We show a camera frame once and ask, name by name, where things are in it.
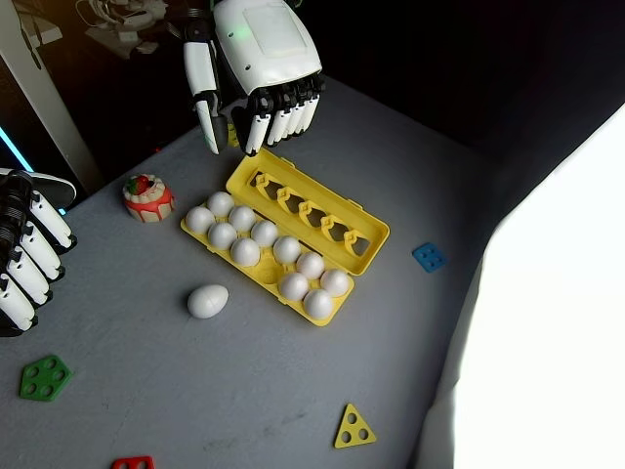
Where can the cyan light strip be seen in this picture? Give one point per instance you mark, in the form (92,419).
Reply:
(14,146)

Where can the blue square holed block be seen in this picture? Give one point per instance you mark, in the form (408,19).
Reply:
(429,257)

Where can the yellow egg carton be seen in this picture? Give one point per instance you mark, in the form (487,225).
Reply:
(312,188)

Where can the white post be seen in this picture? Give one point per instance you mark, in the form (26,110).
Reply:
(49,98)

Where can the green pentagon holed block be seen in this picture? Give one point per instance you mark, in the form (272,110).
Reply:
(44,378)

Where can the white backdrop sheet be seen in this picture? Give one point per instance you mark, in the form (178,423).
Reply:
(561,317)

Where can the toy strawberry cake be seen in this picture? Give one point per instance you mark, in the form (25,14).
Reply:
(146,207)

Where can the grey table cloth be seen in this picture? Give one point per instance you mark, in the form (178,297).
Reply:
(195,381)

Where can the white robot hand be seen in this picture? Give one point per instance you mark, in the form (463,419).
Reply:
(263,44)
(29,273)

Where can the red pentagon holed block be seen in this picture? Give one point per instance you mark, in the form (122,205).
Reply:
(133,461)

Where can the yellow triangle holed block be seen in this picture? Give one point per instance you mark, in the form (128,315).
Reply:
(353,428)

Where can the small yellow holed block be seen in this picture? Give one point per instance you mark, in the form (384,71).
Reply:
(233,136)

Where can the white background device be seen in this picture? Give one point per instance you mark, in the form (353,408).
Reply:
(122,41)

